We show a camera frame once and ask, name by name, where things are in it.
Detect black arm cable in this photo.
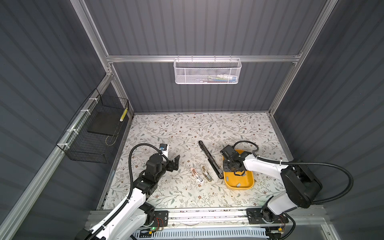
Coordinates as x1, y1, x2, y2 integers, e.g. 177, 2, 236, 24
86, 143, 164, 240
233, 140, 354, 205

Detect black wire basket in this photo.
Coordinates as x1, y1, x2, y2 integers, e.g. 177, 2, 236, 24
57, 90, 130, 164

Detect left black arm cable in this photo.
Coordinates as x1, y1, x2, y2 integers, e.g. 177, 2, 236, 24
86, 143, 164, 240

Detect black pad in basket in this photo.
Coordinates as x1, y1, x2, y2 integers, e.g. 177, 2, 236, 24
87, 112, 121, 136

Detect black stapler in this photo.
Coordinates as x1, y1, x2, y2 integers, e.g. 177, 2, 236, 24
198, 141, 224, 179

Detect beige small stapler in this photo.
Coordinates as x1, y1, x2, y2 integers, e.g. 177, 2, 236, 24
201, 165, 213, 182

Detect pink small stapler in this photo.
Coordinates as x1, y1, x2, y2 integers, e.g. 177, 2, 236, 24
191, 168, 204, 184

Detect yellow plastic tray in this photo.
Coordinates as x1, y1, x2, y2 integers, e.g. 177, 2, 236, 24
224, 150, 254, 190

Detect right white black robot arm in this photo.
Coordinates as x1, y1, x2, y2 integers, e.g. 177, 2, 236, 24
221, 145, 323, 222

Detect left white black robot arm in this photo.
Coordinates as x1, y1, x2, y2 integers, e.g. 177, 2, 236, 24
75, 154, 180, 240

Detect aluminium mounting rail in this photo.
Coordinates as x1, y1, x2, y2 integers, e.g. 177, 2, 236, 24
83, 206, 325, 232

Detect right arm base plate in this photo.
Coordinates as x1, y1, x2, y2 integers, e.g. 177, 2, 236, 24
246, 208, 289, 225

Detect items in white basket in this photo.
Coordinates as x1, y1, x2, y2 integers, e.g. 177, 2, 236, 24
197, 75, 238, 84

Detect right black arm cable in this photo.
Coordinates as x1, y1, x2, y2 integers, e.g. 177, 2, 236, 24
233, 140, 354, 205

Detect yellow marker in basket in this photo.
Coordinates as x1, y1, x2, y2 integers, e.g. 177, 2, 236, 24
119, 108, 128, 122

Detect white wire mesh basket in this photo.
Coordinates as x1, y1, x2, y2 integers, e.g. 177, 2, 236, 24
173, 57, 242, 85

